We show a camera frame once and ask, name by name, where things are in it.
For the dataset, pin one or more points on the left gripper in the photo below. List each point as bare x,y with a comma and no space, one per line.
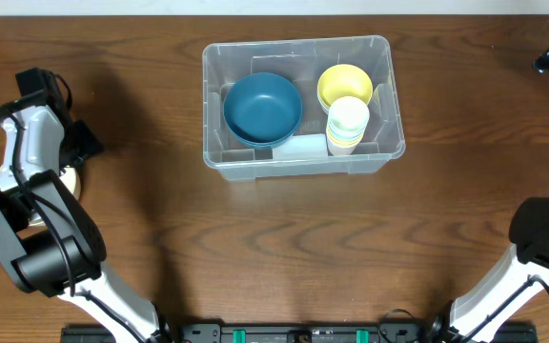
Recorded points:
86,144

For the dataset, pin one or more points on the cream bowl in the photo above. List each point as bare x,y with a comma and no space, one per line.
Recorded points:
69,177

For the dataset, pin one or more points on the dark blue bowl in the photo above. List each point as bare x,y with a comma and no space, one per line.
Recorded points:
264,105
258,143

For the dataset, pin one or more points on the small yellow bowl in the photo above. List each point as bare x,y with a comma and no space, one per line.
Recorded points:
344,80

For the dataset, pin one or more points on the cream cup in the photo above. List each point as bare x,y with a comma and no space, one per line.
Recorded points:
348,113

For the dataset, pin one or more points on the small white bowl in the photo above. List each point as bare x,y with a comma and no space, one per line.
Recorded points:
323,105

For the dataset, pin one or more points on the pink cup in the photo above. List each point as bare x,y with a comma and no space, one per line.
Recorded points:
336,150

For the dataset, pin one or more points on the light blue cup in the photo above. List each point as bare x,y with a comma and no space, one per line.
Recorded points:
344,133

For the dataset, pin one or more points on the yellow cup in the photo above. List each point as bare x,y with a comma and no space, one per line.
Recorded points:
328,132
344,142

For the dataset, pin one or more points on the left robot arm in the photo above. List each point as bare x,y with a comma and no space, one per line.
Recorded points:
48,242

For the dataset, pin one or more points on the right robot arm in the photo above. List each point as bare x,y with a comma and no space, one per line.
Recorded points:
482,314

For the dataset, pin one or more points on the clear plastic storage container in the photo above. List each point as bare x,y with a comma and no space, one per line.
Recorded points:
301,61

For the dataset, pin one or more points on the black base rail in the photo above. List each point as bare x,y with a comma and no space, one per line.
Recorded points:
213,333

